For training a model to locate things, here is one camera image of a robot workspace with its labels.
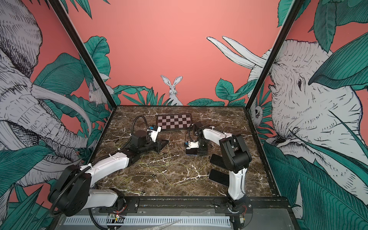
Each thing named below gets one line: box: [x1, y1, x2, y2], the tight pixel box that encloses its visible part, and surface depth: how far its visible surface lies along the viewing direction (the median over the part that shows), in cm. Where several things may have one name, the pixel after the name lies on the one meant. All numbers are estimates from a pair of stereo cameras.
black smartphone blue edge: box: [185, 148, 198, 157], surface depth 90 cm
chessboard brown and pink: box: [156, 113, 193, 131], surface depth 109 cm
